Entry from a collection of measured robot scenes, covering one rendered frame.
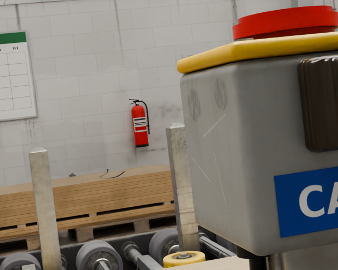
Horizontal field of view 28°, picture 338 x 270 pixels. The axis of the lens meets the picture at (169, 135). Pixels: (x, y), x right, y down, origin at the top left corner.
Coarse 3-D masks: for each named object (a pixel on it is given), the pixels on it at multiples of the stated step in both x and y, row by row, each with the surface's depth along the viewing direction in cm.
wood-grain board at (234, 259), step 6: (222, 258) 125; (228, 258) 124; (234, 258) 124; (240, 258) 123; (192, 264) 123; (198, 264) 122; (204, 264) 122; (210, 264) 121; (216, 264) 121; (222, 264) 120; (228, 264) 120; (234, 264) 119; (240, 264) 119; (246, 264) 118
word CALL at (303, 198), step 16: (288, 176) 22; (304, 176) 22; (320, 176) 22; (336, 176) 22; (288, 192) 22; (304, 192) 22; (320, 192) 22; (336, 192) 22; (288, 208) 22; (304, 208) 22; (320, 208) 22; (336, 208) 22; (288, 224) 22; (304, 224) 22; (320, 224) 22; (336, 224) 22
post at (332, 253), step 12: (288, 252) 24; (300, 252) 24; (312, 252) 24; (324, 252) 24; (336, 252) 24; (252, 264) 25; (264, 264) 25; (288, 264) 24; (300, 264) 24; (312, 264) 24; (324, 264) 24; (336, 264) 24
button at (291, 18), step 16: (256, 16) 24; (272, 16) 24; (288, 16) 23; (304, 16) 23; (320, 16) 23; (336, 16) 24; (240, 32) 24; (256, 32) 24; (272, 32) 24; (288, 32) 24; (304, 32) 24; (320, 32) 24
